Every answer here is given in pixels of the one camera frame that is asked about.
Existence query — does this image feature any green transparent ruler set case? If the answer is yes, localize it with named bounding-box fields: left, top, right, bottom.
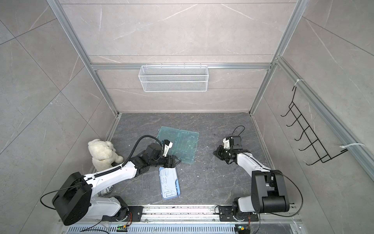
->
left=157, top=126, right=200, bottom=164

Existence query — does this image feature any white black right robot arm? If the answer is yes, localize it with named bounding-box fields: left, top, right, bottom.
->
left=213, top=145, right=290, bottom=217

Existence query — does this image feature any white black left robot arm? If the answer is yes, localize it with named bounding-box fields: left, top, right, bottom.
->
left=52, top=152, right=181, bottom=226

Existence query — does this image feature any blue geometry set case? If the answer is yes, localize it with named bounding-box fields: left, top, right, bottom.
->
left=159, top=167, right=181, bottom=200

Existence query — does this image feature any white teddy bear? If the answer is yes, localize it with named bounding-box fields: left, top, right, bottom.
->
left=88, top=139, right=124, bottom=172

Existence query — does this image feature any printed newspaper pattern pouch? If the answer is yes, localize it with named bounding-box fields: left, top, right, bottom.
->
left=96, top=186, right=114, bottom=197

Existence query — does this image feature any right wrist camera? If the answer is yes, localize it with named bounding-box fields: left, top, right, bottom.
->
left=223, top=136, right=243, bottom=150

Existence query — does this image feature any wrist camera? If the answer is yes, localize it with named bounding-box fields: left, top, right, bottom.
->
left=223, top=136, right=243, bottom=150
left=163, top=139, right=173, bottom=157

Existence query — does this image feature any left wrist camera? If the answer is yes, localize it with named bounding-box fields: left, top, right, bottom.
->
left=163, top=139, right=173, bottom=157

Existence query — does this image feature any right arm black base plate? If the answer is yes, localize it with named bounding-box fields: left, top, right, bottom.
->
left=214, top=205, right=259, bottom=222

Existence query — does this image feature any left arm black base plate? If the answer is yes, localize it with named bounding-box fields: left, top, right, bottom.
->
left=102, top=206, right=144, bottom=222

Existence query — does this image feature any aluminium front rail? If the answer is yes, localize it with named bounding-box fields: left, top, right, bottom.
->
left=58, top=204, right=302, bottom=225

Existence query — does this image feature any white wire mesh basket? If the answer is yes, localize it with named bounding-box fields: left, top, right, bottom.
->
left=138, top=65, right=209, bottom=92

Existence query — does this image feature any black wire hook rack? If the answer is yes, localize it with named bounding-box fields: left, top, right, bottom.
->
left=281, top=86, right=348, bottom=166

